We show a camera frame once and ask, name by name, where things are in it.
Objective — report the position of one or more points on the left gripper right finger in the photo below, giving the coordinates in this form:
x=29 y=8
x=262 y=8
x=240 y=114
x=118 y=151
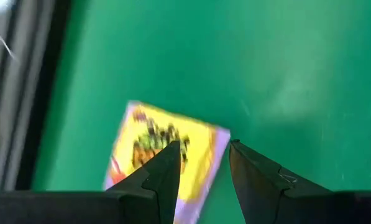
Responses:
x=256 y=180

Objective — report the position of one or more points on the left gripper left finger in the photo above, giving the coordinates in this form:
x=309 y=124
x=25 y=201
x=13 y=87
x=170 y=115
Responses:
x=160 y=180

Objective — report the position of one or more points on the yellow Sour Patch candy pack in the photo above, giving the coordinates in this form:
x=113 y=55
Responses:
x=197 y=146

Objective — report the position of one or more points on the black metal rig frame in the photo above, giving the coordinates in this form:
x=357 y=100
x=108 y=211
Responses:
x=45 y=93

